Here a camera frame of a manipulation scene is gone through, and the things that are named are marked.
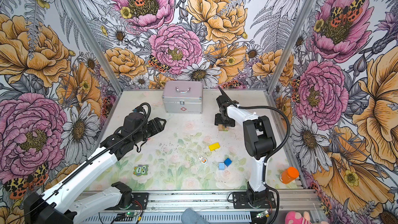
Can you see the aluminium front rail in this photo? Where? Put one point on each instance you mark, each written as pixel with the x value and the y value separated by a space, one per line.
pixel 186 205

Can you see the small orange white toy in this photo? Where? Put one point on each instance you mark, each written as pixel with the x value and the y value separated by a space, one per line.
pixel 202 160

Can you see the silver first aid case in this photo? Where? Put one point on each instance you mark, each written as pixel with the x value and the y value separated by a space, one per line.
pixel 183 97

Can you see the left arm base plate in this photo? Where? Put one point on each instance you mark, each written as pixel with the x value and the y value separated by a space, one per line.
pixel 137 201

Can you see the grey blue cloth object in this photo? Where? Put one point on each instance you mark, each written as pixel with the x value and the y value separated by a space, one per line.
pixel 189 216

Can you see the pink plush toy right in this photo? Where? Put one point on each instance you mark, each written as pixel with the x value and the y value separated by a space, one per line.
pixel 297 218

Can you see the dark blue wood cube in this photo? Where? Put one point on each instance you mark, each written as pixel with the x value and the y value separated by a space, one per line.
pixel 227 162

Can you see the orange pill bottle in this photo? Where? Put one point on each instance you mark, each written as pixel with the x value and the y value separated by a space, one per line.
pixel 289 175

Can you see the yellow wood block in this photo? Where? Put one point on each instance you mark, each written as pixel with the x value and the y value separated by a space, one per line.
pixel 214 146

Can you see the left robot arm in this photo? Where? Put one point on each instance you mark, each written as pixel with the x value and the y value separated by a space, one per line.
pixel 111 150

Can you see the owl sticker toy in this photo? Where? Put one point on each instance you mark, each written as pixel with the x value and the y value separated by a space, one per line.
pixel 141 170

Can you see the natural wood block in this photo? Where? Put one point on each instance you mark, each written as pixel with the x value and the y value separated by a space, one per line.
pixel 222 128

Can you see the light blue wood cube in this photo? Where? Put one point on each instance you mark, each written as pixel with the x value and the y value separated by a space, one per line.
pixel 221 166

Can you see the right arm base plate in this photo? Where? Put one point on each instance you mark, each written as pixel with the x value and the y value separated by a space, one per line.
pixel 249 199

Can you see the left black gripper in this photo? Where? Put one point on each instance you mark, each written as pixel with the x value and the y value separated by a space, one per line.
pixel 156 127

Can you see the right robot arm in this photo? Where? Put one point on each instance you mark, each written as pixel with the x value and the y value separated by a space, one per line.
pixel 259 141

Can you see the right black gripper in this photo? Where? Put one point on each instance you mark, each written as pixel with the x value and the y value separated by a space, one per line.
pixel 217 121

